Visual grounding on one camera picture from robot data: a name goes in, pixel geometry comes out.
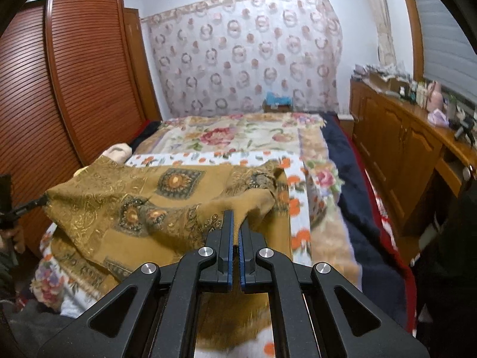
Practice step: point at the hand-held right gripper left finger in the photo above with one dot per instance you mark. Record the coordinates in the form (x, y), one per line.
(230, 268)

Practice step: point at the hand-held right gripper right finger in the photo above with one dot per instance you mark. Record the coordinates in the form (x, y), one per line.
(243, 268)

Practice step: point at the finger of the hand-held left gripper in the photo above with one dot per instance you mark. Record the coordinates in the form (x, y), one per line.
(29, 207)

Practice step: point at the brown patterned garment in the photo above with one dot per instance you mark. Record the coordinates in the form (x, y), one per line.
(149, 212)

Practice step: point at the person's left hand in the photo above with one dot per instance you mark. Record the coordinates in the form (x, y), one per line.
(15, 240)

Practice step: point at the orange fruit print sheet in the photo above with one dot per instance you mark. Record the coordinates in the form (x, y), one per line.
(298, 209)

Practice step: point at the navy blanket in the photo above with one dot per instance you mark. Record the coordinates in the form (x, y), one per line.
(357, 201)

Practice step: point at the floral blanket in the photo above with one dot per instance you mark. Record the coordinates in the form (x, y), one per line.
(223, 134)

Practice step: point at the wooden louvred wardrobe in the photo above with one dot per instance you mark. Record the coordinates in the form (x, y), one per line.
(85, 82)

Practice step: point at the black and red cloth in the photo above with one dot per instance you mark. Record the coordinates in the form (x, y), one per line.
(147, 132)

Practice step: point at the blue item on box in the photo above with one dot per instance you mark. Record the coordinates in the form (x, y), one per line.
(277, 108)

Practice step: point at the blue cloth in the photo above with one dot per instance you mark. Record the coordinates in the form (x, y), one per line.
(278, 97)

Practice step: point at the grey trash bin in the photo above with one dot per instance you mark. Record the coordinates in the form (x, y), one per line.
(432, 235)

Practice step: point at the wooden cabinet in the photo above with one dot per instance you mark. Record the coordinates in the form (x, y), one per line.
(391, 138)

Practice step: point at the circle print sheer curtain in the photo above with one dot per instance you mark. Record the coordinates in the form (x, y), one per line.
(242, 56)

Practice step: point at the cardboard box with papers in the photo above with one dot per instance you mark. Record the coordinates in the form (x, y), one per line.
(385, 78)

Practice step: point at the pink tissue box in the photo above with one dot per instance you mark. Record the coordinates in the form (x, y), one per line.
(438, 117)

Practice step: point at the white bottle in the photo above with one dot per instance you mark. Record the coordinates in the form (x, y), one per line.
(421, 93)

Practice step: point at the pink thermos jug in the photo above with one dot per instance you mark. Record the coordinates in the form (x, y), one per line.
(435, 95)

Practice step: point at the green capped bottle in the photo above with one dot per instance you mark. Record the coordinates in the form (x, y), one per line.
(451, 106)

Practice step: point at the beige patterned side curtain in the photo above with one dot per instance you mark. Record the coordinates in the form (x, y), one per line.
(384, 26)

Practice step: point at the grey window blind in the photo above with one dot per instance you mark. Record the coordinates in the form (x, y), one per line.
(447, 44)

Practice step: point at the black camera on tripod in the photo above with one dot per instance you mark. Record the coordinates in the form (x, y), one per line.
(464, 126)

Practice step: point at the wooden window frame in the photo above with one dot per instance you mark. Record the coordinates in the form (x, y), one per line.
(410, 18)

